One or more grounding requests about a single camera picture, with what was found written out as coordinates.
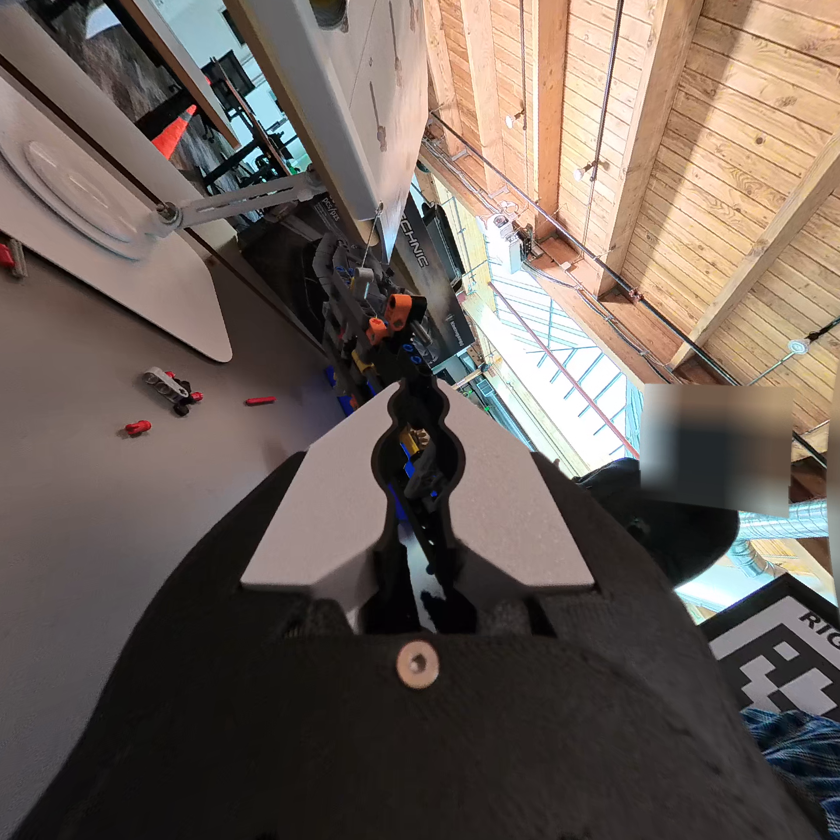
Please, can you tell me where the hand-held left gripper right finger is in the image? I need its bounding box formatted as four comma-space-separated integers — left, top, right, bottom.
438, 382, 595, 619

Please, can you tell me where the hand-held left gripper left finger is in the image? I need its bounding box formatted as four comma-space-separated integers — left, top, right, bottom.
240, 382, 403, 632

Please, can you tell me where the lego car chassis assembly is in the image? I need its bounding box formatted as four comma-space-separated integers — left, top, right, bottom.
315, 236, 457, 572

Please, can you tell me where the person's right forearm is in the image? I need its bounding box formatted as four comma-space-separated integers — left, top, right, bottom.
742, 707, 840, 837

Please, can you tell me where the black lego set box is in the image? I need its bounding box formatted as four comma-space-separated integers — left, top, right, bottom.
239, 190, 476, 388

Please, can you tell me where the black connector with red pins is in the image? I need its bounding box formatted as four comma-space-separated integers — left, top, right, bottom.
164, 371, 204, 416

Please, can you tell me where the white ceiling device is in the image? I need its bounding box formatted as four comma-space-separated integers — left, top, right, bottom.
481, 211, 526, 273

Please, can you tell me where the orange traffic cone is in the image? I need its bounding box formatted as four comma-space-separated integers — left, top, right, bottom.
151, 104, 198, 158

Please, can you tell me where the white partition panel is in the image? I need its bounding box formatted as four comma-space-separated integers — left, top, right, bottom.
226, 0, 431, 244

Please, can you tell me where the silver ventilation duct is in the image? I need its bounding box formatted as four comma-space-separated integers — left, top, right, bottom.
725, 497, 829, 578

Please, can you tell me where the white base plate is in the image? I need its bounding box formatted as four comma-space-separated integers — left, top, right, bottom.
0, 66, 234, 363

